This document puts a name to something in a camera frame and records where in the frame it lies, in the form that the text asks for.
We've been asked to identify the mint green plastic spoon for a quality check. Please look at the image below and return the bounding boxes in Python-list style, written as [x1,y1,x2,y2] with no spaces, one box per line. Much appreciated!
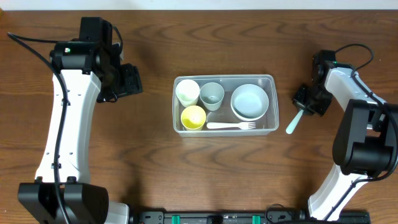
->
[285,110,304,134]

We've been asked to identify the grey plastic bowl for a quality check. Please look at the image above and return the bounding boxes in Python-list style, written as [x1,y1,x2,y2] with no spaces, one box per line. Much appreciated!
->
[230,84,269,109]

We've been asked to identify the white plastic bowl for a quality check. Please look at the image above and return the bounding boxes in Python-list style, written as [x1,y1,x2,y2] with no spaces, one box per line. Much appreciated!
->
[231,106,267,121]

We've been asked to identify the white plastic cup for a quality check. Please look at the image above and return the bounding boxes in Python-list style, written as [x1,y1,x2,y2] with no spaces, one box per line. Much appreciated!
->
[175,79,200,107]

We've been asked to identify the yellow plastic cup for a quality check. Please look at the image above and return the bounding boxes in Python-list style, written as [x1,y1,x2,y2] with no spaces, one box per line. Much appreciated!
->
[180,105,206,131]

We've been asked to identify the clear plastic container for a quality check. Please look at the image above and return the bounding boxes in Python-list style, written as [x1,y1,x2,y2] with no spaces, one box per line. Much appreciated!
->
[172,74,279,137]

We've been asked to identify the grey plastic cup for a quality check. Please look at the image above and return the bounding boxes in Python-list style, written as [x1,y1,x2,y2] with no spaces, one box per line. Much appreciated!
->
[200,82,224,111]

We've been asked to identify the white plastic fork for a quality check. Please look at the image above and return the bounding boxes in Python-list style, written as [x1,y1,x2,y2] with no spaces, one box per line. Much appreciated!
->
[206,122,256,129]

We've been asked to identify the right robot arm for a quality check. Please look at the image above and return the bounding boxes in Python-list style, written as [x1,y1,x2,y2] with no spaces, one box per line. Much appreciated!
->
[286,50,397,222]

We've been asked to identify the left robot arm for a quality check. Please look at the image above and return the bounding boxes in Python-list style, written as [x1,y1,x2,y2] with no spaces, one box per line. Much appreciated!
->
[17,17,143,223]

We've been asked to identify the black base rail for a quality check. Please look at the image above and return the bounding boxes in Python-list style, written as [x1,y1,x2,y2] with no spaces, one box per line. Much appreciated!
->
[138,210,371,224]

